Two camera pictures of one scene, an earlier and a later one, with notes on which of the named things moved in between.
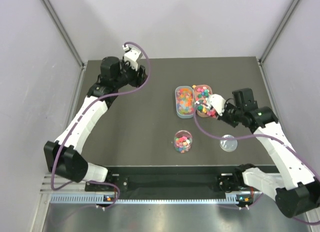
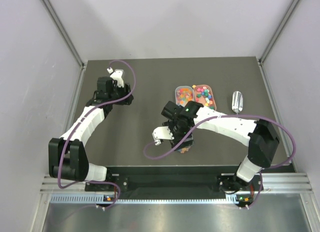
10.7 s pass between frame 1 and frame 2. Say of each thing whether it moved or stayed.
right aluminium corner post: stayed
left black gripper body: moved
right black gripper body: moved
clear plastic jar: stayed
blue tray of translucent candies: stayed
